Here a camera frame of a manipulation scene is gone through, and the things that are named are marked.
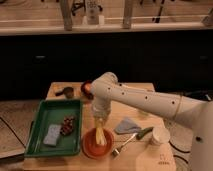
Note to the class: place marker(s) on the white cup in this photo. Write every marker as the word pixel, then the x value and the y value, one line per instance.
pixel 160 135

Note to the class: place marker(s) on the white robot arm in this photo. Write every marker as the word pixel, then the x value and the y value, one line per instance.
pixel 194 114

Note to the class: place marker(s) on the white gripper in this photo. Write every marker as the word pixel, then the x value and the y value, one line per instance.
pixel 101 108

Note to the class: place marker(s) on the green plastic tray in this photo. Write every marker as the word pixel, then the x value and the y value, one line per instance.
pixel 53 112

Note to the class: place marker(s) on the blue-grey sponge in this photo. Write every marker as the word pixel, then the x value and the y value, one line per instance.
pixel 52 135

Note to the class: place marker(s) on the grey folded cloth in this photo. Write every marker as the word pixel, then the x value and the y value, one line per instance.
pixel 127 126

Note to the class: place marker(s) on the red bowl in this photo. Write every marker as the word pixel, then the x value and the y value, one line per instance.
pixel 94 150

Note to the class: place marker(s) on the yellow banana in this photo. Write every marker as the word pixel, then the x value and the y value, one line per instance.
pixel 100 137

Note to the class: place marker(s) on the dark bowl with orange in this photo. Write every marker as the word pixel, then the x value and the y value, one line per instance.
pixel 85 89

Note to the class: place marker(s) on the dark measuring cup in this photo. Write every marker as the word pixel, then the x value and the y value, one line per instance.
pixel 68 92

